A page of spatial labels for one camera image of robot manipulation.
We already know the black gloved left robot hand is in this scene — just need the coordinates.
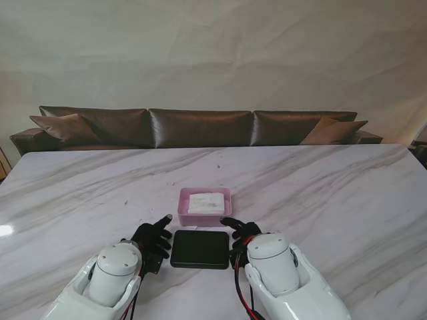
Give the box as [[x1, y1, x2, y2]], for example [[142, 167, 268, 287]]
[[121, 213, 174, 259]]

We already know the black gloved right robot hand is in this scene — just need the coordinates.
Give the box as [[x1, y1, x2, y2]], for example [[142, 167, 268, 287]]
[[220, 216, 263, 249]]

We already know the pink tissue box cover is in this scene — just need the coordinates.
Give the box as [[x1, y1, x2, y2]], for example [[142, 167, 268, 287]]
[[177, 187, 232, 227]]

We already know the green white tissue pack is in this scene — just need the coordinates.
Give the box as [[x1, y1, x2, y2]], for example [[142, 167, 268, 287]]
[[187, 191, 227, 215]]

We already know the black tissue box base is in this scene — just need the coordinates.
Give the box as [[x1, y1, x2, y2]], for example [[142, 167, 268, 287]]
[[169, 229, 231, 270]]

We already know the brown leather sofa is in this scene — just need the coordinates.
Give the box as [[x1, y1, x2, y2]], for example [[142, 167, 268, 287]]
[[9, 105, 384, 157]]

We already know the brown sofa back cushion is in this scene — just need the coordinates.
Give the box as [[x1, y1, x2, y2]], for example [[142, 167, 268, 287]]
[[252, 111, 358, 147], [148, 108, 253, 149], [39, 105, 149, 148]]

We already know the brown throw pillow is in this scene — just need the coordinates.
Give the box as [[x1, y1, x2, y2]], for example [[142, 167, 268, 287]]
[[300, 116, 369, 145], [29, 113, 103, 143]]

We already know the wooden furniture piece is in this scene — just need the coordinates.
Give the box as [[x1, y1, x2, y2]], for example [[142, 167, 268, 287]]
[[0, 145, 9, 179]]

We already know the dark furniture piece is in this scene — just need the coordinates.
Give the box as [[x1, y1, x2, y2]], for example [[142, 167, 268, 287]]
[[408, 125, 427, 167]]

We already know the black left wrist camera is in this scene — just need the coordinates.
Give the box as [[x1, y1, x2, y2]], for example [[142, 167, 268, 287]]
[[143, 255, 165, 276]]

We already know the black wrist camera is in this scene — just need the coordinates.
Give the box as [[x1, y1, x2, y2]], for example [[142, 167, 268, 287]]
[[143, 255, 165, 276], [228, 248, 248, 267]]

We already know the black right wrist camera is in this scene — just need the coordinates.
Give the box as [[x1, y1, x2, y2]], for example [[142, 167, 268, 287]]
[[228, 248, 248, 267]]

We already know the red black right arm cable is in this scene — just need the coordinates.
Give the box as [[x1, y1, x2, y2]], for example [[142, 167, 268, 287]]
[[233, 235, 264, 320]]

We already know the red black arm cable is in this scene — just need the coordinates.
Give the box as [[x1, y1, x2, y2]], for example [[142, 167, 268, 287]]
[[233, 235, 264, 320], [123, 256, 149, 320]]

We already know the red black left arm cable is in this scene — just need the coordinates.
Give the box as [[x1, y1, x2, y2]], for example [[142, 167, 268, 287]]
[[123, 256, 149, 320]]

